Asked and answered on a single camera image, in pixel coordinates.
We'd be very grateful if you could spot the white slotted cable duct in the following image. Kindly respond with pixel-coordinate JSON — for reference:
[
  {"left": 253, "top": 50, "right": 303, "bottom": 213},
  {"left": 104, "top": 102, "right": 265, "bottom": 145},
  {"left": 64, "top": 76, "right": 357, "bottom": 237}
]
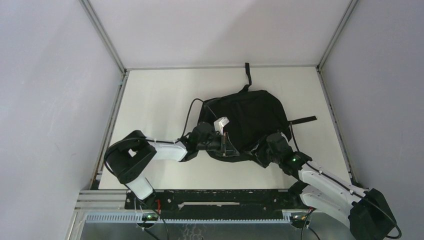
[{"left": 85, "top": 212, "right": 292, "bottom": 224}]

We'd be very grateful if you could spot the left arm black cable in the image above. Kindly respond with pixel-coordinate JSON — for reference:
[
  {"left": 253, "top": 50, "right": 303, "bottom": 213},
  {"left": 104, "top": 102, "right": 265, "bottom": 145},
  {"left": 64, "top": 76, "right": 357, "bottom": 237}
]
[{"left": 103, "top": 97, "right": 218, "bottom": 200}]

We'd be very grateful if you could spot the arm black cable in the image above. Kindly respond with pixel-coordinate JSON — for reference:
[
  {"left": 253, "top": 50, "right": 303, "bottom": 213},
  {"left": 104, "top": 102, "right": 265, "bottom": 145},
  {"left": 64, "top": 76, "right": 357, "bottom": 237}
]
[
  {"left": 289, "top": 122, "right": 403, "bottom": 240},
  {"left": 103, "top": 97, "right": 218, "bottom": 200}
]

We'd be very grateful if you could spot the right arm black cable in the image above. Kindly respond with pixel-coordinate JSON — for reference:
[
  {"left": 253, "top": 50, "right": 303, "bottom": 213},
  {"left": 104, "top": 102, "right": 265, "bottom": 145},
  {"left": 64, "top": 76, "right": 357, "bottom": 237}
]
[{"left": 289, "top": 122, "right": 403, "bottom": 240}]

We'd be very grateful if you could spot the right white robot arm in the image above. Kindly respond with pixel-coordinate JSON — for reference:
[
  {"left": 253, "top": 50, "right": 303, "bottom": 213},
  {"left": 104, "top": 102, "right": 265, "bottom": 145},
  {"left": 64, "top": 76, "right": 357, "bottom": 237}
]
[{"left": 252, "top": 132, "right": 402, "bottom": 240}]

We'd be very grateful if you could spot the black student backpack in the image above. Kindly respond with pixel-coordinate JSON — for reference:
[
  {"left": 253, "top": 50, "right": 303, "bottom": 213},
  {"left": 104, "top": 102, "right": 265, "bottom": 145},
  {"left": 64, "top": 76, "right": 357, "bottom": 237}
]
[{"left": 198, "top": 62, "right": 317, "bottom": 168}]

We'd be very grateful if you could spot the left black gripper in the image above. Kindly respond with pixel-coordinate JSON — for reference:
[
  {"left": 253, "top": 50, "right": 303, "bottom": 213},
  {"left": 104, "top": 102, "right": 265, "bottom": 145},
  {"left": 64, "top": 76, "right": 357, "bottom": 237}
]
[{"left": 197, "top": 131, "right": 239, "bottom": 157}]

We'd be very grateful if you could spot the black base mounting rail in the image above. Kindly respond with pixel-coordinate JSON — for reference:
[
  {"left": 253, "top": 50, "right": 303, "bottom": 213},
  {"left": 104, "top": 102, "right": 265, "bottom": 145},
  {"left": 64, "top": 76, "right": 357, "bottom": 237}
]
[{"left": 124, "top": 189, "right": 308, "bottom": 219}]

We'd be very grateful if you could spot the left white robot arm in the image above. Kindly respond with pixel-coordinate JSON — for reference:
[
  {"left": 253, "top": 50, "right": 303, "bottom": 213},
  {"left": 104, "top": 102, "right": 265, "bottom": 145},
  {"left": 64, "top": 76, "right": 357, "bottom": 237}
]
[{"left": 103, "top": 117, "right": 240, "bottom": 209}]

